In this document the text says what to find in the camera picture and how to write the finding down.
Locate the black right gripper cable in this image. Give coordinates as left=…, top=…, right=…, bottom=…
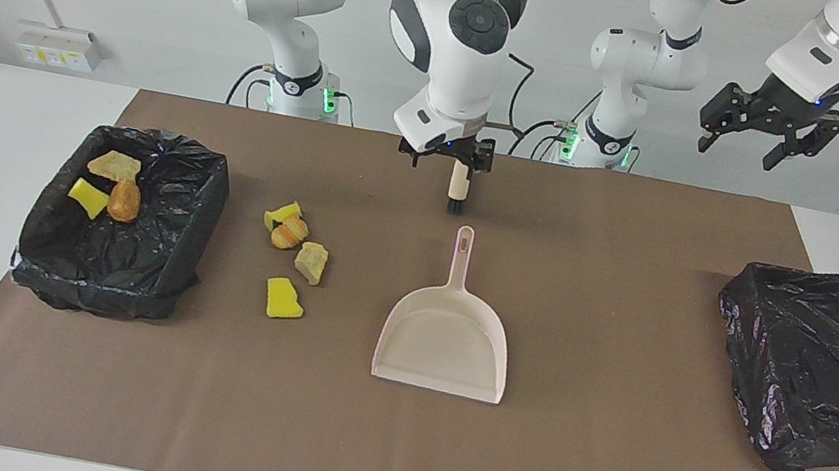
left=211, top=0, right=550, bottom=134

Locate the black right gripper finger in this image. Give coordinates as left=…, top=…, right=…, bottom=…
left=468, top=136, right=498, bottom=177
left=394, top=136, right=438, bottom=173

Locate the orange bread roll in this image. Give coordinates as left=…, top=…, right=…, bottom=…
left=104, top=175, right=146, bottom=226

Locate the bin wrapped in black bag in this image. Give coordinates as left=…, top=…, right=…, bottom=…
left=689, top=254, right=839, bottom=471

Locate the black base cable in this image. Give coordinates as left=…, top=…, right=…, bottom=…
left=507, top=81, right=602, bottom=169
left=225, top=59, right=277, bottom=113

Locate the small beige bread chunk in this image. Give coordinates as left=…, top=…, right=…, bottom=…
left=291, top=240, right=332, bottom=288

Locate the yellow green sponge strip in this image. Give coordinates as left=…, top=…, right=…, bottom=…
left=262, top=196, right=304, bottom=237

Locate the orange striped croissant piece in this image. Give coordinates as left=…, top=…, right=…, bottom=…
left=268, top=213, right=312, bottom=254

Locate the black right base cable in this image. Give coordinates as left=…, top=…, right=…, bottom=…
left=225, top=59, right=277, bottom=113

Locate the yellow notched sponge chunk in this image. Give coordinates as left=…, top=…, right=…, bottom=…
left=261, top=275, right=310, bottom=324

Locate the brown paper table mat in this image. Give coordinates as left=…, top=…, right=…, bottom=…
left=0, top=64, right=839, bottom=471

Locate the beige hand brush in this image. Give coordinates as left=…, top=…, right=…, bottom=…
left=443, top=160, right=475, bottom=219

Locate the yellow sponge piece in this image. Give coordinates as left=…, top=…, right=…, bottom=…
left=64, top=175, right=113, bottom=222

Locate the pink plastic dustpan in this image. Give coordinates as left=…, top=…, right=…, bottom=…
left=369, top=214, right=533, bottom=407

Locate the beige sponge chunk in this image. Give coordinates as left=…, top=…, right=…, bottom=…
left=85, top=145, right=145, bottom=187

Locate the open bin with black bag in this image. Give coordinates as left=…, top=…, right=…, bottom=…
left=4, top=108, right=239, bottom=336

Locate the black left base cable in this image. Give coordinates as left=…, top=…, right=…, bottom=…
left=507, top=81, right=602, bottom=169

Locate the white wall socket box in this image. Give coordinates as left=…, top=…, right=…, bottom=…
left=13, top=20, right=110, bottom=77

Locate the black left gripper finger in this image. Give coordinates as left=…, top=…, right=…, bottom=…
left=761, top=99, right=839, bottom=184
left=694, top=77, right=768, bottom=164

